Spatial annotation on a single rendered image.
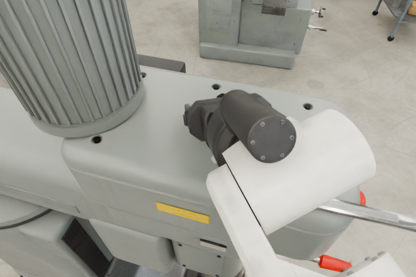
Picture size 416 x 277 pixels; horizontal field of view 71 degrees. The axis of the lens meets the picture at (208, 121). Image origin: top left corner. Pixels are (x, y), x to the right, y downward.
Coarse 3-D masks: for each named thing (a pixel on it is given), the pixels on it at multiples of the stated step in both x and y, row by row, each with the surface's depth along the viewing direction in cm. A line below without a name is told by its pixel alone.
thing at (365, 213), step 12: (324, 204) 38; (336, 204) 38; (348, 204) 38; (360, 204) 38; (348, 216) 37; (360, 216) 37; (372, 216) 37; (384, 216) 37; (396, 216) 37; (408, 216) 37; (408, 228) 36
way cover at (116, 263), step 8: (112, 264) 106; (120, 264) 109; (128, 264) 113; (176, 264) 127; (112, 272) 106; (120, 272) 109; (128, 272) 112; (136, 272) 116; (144, 272) 118; (152, 272) 120; (160, 272) 123; (176, 272) 125; (184, 272) 125
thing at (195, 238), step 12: (120, 216) 59; (132, 216) 57; (144, 216) 55; (144, 228) 60; (156, 228) 58; (168, 228) 56; (180, 228) 54; (180, 240) 59; (192, 240) 57; (204, 240) 55; (216, 240) 53; (216, 252) 58; (228, 252) 56
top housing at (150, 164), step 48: (144, 96) 53; (192, 96) 53; (288, 96) 53; (96, 144) 46; (144, 144) 46; (192, 144) 46; (96, 192) 50; (144, 192) 45; (192, 192) 41; (288, 240) 43; (336, 240) 44
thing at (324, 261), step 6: (318, 258) 51; (324, 258) 51; (330, 258) 51; (336, 258) 51; (318, 264) 52; (324, 264) 51; (330, 264) 50; (336, 264) 50; (342, 264) 50; (348, 264) 50; (336, 270) 50
